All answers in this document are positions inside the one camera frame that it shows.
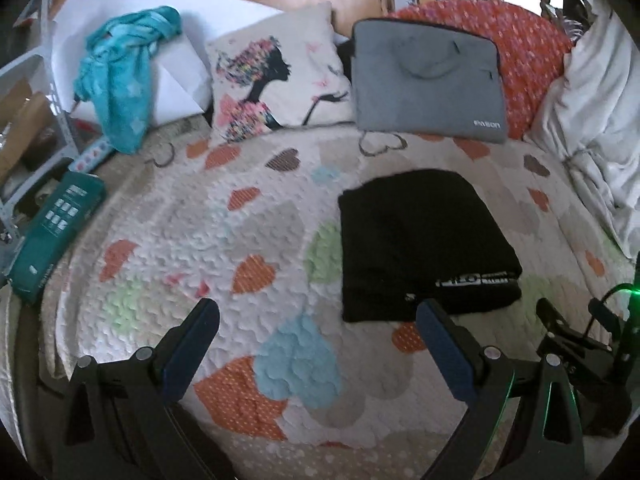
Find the white metal shelf rack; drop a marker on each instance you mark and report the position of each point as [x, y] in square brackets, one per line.
[62, 125]

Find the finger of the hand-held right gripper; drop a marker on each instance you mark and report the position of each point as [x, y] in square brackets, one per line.
[562, 327]

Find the red patterned pillow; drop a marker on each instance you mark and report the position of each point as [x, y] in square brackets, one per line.
[530, 55]

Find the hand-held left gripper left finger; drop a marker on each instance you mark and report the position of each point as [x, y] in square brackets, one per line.
[187, 355]

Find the grey laptop bag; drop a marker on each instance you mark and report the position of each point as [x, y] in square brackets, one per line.
[425, 95]

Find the black pants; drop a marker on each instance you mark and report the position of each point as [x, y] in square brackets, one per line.
[425, 250]

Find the heart-print quilted bedspread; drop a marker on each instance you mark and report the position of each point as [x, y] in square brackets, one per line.
[200, 230]

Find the white power strip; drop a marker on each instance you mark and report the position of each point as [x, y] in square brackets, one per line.
[90, 156]

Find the white pillow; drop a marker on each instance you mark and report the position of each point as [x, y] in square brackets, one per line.
[175, 70]

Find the teal cardboard box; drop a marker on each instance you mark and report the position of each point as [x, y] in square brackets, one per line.
[55, 230]

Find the printed figure cushion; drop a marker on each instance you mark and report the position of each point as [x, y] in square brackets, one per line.
[300, 60]

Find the white crumpled duvet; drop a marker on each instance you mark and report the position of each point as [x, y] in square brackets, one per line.
[600, 105]

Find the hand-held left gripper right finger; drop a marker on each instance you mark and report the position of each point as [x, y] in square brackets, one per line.
[450, 355]

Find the teal star-print cloth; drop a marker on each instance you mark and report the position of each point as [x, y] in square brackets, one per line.
[122, 90]

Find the dark hanger hook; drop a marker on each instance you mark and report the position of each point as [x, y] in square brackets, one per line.
[167, 160]

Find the brown cardboard box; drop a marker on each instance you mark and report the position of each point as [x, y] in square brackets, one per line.
[22, 120]

